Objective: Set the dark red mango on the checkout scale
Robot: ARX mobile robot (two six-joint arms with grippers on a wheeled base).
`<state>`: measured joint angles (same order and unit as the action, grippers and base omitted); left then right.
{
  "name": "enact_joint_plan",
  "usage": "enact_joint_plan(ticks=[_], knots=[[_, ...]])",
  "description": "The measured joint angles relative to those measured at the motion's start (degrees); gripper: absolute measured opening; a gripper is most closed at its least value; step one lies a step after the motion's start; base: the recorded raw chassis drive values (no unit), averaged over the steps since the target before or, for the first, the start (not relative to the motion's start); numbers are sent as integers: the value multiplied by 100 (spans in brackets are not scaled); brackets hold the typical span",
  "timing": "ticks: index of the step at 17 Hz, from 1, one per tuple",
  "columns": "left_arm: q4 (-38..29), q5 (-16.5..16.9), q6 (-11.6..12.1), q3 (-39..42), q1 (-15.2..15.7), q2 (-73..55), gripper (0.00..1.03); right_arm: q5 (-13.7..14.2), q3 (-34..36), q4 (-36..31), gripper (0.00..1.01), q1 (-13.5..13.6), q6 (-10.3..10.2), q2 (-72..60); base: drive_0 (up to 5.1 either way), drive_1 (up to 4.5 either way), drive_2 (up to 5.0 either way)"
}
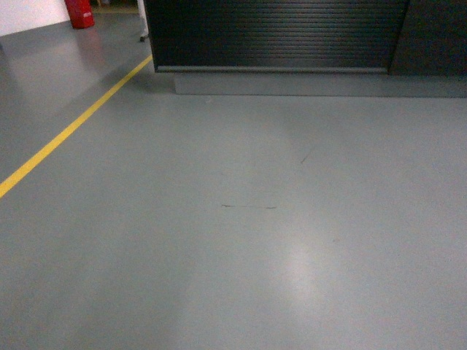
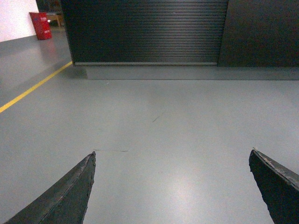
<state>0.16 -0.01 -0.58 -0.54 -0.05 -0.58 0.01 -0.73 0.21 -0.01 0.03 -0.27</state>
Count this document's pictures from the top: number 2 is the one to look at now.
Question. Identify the red fire equipment box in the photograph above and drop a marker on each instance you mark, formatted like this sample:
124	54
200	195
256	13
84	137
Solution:
41	25

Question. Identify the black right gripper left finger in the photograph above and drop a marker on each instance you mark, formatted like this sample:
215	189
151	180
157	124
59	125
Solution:
66	201

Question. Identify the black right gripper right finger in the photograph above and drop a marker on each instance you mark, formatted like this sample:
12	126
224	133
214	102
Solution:
279	187

